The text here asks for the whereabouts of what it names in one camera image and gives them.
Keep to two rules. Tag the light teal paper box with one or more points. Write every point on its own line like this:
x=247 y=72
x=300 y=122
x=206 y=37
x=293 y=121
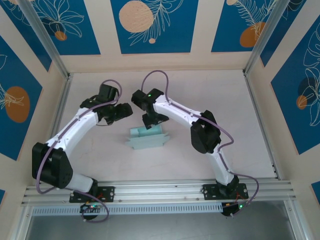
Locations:
x=147 y=143

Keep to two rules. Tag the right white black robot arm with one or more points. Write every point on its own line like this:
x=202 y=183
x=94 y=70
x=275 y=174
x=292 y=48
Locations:
x=175 y=110

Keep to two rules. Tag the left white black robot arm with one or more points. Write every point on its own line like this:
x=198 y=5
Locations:
x=75 y=127

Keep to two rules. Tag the aluminium profile beam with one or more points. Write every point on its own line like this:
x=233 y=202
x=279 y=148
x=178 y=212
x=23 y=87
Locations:
x=160 y=192

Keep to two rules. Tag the black controller board green light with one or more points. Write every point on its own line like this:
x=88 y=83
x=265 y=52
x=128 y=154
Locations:
x=91 y=207
x=230 y=210

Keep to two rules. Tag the aluminium table edge rail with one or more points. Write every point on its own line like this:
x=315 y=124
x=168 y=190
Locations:
x=61 y=105
x=260 y=120

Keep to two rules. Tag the blue floral wall panel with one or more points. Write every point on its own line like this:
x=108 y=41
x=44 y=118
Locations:
x=295 y=100
x=175 y=37
x=232 y=30
x=75 y=30
x=27 y=32
x=295 y=22
x=22 y=82

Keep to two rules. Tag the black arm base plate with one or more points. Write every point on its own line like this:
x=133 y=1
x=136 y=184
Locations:
x=208 y=192
x=107 y=193

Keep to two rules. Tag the aluminium frame post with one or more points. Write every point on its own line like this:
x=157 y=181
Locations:
x=265 y=35
x=47 y=42

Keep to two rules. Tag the aluminium frame strut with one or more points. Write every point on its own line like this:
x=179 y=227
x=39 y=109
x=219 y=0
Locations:
x=21 y=225
x=295 y=220

